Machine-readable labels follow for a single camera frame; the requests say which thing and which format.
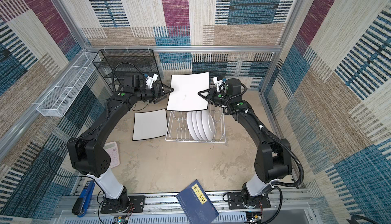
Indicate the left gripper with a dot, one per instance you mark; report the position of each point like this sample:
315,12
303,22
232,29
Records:
166,87

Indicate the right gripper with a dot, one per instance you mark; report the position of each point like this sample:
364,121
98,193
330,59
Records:
210,97

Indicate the white square plate black rim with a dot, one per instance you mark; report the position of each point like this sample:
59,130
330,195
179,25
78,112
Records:
149,125

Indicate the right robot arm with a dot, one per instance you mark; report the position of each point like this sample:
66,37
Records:
273,160

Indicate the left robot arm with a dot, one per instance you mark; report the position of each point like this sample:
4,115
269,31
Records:
87,153

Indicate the black mesh shelf rack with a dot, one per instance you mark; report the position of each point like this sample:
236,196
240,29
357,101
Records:
113,65

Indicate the pink white calculator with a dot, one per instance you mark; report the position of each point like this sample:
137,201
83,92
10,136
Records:
113,151

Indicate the blue book yellow label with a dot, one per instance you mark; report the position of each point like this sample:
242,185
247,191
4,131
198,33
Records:
196,205

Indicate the blue stapler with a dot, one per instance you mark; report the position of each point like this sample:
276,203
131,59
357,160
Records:
82,203

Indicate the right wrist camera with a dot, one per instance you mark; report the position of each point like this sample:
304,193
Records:
220,83

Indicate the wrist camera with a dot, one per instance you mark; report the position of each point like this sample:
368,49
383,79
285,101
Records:
150,80
220,83

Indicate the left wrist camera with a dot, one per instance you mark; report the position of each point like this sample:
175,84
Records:
150,80

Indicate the white wire dish rack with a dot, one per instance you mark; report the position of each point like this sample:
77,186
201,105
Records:
177,130

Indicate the white mesh wall basket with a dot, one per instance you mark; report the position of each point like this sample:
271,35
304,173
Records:
64,93

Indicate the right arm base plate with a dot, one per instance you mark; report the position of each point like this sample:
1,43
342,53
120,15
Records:
238,200

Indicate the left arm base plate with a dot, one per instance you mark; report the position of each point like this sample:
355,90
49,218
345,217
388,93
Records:
134,204

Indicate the aluminium front rail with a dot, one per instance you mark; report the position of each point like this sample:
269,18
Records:
164,208

